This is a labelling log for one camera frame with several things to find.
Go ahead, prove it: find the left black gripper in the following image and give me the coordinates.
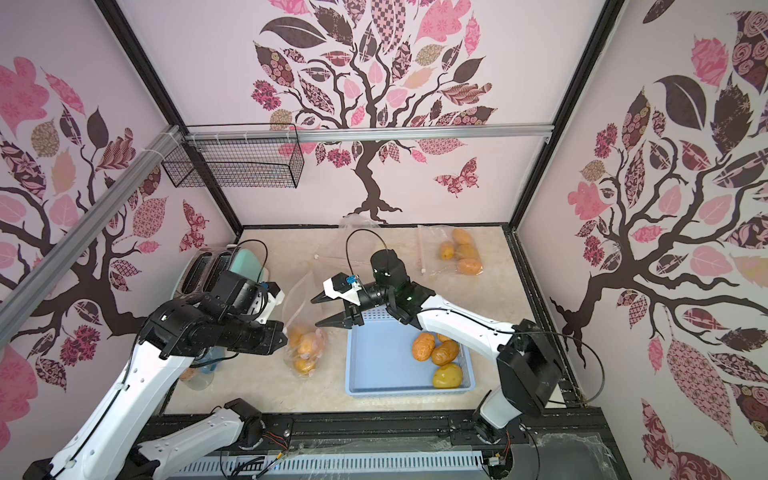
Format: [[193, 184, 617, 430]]
[[216, 312, 287, 355]]

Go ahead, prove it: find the clear zipper bag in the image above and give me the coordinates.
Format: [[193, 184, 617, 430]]
[[417, 225, 484, 276], [282, 272, 327, 379], [312, 214, 383, 280]]

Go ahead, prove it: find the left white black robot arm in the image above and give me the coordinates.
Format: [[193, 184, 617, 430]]
[[23, 271, 287, 479]]

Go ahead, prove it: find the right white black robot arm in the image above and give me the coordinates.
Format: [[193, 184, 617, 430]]
[[311, 249, 564, 443]]

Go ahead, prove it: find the mint green toaster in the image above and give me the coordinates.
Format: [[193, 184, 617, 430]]
[[171, 246, 269, 299]]

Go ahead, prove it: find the light blue plastic basket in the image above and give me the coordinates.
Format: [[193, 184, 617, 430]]
[[345, 307, 476, 397]]

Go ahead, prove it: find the yellow green potato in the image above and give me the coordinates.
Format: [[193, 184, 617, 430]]
[[432, 363, 463, 389]]

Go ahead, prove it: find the white vent strip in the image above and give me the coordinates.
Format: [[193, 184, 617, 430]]
[[170, 451, 487, 479]]

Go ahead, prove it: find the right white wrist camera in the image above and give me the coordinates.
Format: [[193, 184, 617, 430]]
[[323, 273, 362, 306]]

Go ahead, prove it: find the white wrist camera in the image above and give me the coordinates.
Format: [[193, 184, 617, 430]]
[[323, 273, 362, 306], [257, 282, 285, 324]]

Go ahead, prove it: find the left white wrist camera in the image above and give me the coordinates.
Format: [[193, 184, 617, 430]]
[[257, 282, 285, 324]]

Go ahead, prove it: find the black wire basket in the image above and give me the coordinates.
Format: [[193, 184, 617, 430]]
[[162, 122, 305, 188]]

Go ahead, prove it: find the aluminium frame bar left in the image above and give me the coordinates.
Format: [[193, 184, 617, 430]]
[[1, 125, 183, 345]]

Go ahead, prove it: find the aluminium frame bar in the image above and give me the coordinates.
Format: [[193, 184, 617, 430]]
[[185, 123, 554, 143], [1, 125, 183, 345]]

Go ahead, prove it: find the aluminium frame bar back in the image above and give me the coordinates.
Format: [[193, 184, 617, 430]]
[[185, 123, 554, 143]]

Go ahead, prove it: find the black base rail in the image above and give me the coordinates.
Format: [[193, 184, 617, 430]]
[[110, 406, 631, 480]]

